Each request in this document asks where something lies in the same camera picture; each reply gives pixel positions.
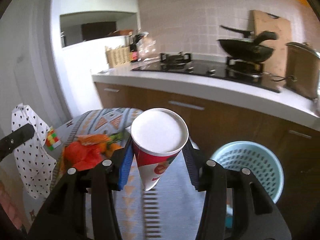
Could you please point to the dark soy sauce bottle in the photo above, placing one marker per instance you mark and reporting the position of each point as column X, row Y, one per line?
column 133, row 48

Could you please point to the rubik's cube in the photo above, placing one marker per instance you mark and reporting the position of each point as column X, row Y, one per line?
column 52, row 141

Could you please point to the clear plastic bag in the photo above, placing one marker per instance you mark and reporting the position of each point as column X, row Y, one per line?
column 146, row 46

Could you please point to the brown rice cooker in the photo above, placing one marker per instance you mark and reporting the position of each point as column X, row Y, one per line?
column 302, row 69

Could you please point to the wooden kitchen cabinet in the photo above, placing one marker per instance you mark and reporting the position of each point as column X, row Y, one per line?
column 212, row 124

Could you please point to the beige utensil basket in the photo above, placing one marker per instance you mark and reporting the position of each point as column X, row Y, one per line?
column 117, row 57

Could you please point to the light blue trash basket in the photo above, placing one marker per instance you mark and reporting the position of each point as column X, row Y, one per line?
column 258, row 159

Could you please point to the orange foil snack wrapper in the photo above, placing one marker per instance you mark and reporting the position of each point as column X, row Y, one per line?
column 92, row 139

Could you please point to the polka dot white paper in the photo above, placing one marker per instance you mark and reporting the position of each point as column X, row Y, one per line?
column 34, row 164

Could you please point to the patterned blue tablecloth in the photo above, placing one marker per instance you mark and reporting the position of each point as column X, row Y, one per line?
column 170, row 210

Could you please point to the green vegetable scrap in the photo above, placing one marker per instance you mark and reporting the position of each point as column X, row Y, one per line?
column 118, row 137

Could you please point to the black wok pan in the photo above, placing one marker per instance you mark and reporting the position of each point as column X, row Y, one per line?
column 246, row 48

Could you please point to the red white paper cup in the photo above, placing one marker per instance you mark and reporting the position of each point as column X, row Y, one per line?
column 158, row 136

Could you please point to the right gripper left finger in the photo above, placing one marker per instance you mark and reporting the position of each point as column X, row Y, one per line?
column 62, row 216

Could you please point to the red plastic bag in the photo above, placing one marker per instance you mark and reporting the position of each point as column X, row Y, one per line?
column 83, row 157

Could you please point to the black gas stove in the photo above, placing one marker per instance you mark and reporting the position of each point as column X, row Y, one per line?
column 231, row 70

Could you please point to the wooden cutting board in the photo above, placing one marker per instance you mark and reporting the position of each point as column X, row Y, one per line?
column 276, row 64

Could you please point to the orange carrot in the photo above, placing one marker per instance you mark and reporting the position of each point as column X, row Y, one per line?
column 107, row 149

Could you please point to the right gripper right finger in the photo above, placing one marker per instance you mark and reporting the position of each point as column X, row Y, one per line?
column 255, row 216

